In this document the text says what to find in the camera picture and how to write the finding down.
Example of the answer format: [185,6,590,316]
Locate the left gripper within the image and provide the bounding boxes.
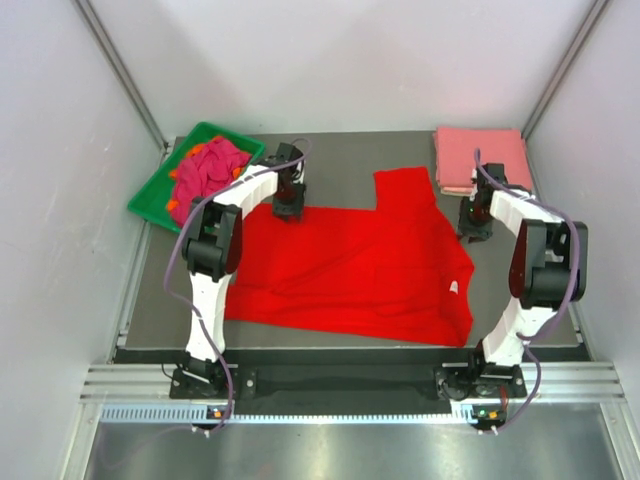
[271,178,306,222]

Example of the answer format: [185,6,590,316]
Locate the red t shirt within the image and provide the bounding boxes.
[225,167,474,347]

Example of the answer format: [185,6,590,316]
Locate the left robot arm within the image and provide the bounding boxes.
[163,157,306,398]

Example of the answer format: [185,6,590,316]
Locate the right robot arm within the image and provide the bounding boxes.
[435,188,589,402]

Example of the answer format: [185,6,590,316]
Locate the folded pink t shirt stack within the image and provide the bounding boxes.
[433,127,533,196]

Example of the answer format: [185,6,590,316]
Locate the magenta t shirt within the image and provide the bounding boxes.
[169,134,254,229]

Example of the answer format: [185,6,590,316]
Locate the green plastic bin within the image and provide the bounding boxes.
[128,122,265,232]

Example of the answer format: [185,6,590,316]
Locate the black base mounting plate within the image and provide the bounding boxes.
[169,364,521,404]

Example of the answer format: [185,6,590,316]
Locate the grey slotted cable duct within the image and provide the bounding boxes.
[100,404,479,425]

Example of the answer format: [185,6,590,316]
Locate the right corner aluminium post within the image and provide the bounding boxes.
[521,0,612,141]

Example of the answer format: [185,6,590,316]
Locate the corner aluminium post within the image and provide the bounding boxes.
[521,0,612,141]
[71,0,169,151]

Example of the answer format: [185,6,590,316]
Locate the left corner aluminium post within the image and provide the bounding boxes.
[71,0,169,151]

